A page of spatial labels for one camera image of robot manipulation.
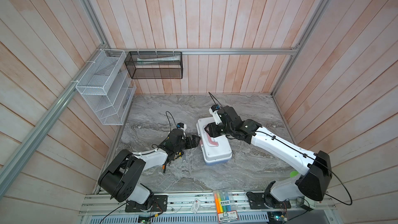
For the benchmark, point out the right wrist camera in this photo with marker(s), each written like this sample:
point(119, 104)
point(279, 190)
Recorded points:
point(214, 112)

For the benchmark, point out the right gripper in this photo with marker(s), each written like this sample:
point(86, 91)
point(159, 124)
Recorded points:
point(212, 131)

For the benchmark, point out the black mesh basket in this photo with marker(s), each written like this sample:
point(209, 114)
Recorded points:
point(154, 65)

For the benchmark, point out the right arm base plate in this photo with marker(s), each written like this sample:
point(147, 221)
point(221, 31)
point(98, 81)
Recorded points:
point(263, 201)

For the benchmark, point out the white wire mesh shelf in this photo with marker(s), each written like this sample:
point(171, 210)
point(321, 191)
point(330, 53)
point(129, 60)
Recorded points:
point(106, 87)

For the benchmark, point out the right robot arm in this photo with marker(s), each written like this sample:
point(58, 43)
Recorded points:
point(314, 169)

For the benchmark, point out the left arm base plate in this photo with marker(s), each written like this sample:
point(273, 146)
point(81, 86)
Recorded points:
point(156, 203)

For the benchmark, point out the white paper tag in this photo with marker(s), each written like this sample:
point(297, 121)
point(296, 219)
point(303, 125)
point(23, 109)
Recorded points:
point(195, 206)

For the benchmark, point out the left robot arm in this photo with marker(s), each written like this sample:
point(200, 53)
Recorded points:
point(120, 178)

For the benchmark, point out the highlighter marker pack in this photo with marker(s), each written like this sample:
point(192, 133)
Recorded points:
point(225, 206)

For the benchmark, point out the aluminium frame rail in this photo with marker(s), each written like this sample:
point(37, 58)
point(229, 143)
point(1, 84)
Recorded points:
point(219, 51)

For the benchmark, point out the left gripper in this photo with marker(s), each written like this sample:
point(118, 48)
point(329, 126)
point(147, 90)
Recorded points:
point(195, 144)

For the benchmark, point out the green plastic cup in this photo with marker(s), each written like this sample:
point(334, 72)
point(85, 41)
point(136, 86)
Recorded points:
point(293, 174)

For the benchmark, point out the white blue tool box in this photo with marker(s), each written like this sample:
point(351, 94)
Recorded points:
point(214, 150)

